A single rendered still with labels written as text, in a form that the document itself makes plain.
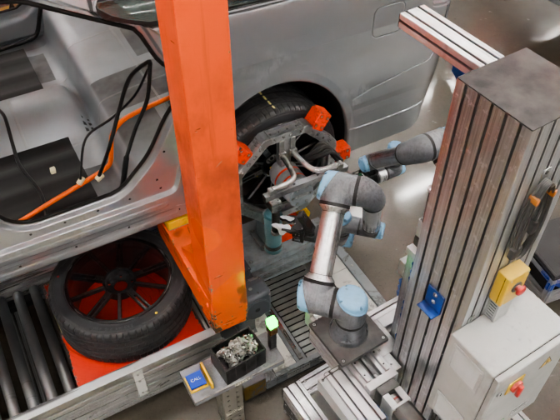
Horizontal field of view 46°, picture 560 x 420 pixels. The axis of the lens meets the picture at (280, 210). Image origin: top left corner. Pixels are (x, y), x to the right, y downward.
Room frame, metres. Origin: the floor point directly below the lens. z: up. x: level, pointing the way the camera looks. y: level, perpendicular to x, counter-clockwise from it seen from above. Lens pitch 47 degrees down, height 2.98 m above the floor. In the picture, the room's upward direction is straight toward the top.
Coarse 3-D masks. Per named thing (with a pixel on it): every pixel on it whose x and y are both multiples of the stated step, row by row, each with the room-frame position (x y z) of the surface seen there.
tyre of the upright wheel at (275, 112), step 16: (256, 96) 2.42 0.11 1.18; (272, 96) 2.42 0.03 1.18; (288, 96) 2.44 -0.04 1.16; (304, 96) 2.52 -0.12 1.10; (240, 112) 2.33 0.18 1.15; (256, 112) 2.32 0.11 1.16; (272, 112) 2.30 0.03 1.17; (288, 112) 2.33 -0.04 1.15; (304, 112) 2.37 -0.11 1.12; (240, 128) 2.24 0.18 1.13; (256, 128) 2.25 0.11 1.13; (320, 160) 2.43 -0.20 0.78
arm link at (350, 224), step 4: (348, 212) 1.89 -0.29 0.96; (344, 216) 1.87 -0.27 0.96; (348, 216) 1.87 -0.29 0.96; (352, 216) 1.90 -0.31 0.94; (344, 220) 1.85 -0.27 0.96; (348, 220) 1.85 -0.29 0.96; (352, 220) 1.86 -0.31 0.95; (356, 220) 1.86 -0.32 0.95; (344, 224) 1.84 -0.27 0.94; (348, 224) 1.85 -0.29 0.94; (352, 224) 1.85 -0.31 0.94; (356, 224) 1.85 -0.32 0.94; (344, 228) 1.84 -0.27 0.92; (348, 228) 1.84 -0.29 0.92; (352, 228) 1.84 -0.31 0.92; (356, 228) 1.83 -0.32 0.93; (344, 232) 1.85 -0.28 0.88; (348, 232) 1.84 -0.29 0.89; (352, 232) 1.83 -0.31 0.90; (356, 232) 1.83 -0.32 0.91; (340, 236) 1.85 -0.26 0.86; (344, 236) 1.85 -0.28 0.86
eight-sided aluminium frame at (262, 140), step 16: (272, 128) 2.26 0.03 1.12; (288, 128) 2.28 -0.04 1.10; (304, 128) 2.27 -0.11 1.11; (256, 144) 2.21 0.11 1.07; (336, 144) 2.36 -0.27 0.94; (256, 160) 2.16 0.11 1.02; (240, 176) 2.11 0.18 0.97; (240, 192) 2.11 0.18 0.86; (256, 208) 2.20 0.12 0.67; (288, 208) 2.24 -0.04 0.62
